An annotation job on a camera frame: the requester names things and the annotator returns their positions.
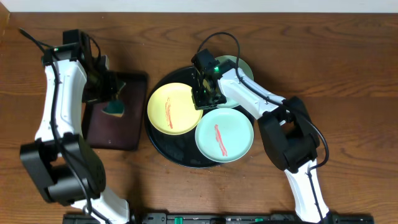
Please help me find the green yellow sponge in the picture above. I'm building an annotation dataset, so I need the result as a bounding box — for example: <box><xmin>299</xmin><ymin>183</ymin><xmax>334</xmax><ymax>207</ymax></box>
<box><xmin>102</xmin><ymin>100</ymin><xmax>124</xmax><ymax>118</ymax></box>

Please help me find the yellow plate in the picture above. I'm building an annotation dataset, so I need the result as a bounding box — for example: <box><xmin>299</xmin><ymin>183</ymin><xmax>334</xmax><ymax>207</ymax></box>
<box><xmin>147</xmin><ymin>83</ymin><xmax>203</xmax><ymax>136</ymax></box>

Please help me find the light blue plate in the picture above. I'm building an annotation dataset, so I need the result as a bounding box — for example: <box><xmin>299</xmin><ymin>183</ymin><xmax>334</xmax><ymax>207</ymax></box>
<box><xmin>195</xmin><ymin>108</ymin><xmax>254</xmax><ymax>163</ymax></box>

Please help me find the pale green plate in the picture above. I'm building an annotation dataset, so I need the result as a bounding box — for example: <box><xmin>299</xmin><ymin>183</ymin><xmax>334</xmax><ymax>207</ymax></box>
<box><xmin>215</xmin><ymin>55</ymin><xmax>254</xmax><ymax>108</ymax></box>

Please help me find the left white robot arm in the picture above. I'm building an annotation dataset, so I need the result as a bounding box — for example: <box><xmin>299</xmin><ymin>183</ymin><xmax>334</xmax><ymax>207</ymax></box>
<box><xmin>20</xmin><ymin>51</ymin><xmax>130</xmax><ymax>223</ymax></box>

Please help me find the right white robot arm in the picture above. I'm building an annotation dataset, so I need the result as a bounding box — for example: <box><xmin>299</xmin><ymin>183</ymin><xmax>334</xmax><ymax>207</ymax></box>
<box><xmin>193</xmin><ymin>65</ymin><xmax>329</xmax><ymax>223</ymax></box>

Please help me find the black rectangular tray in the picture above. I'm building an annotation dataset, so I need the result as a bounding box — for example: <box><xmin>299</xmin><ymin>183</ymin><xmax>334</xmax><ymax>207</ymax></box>
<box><xmin>82</xmin><ymin>72</ymin><xmax>147</xmax><ymax>151</ymax></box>

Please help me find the black round tray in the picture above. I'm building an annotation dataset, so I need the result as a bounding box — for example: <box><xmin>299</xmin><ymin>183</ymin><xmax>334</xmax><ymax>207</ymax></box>
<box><xmin>144</xmin><ymin>65</ymin><xmax>255</xmax><ymax>169</ymax></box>

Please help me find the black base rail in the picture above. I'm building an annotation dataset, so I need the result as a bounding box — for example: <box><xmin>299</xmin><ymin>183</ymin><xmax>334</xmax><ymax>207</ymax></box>
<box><xmin>62</xmin><ymin>212</ymin><xmax>376</xmax><ymax>224</ymax></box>

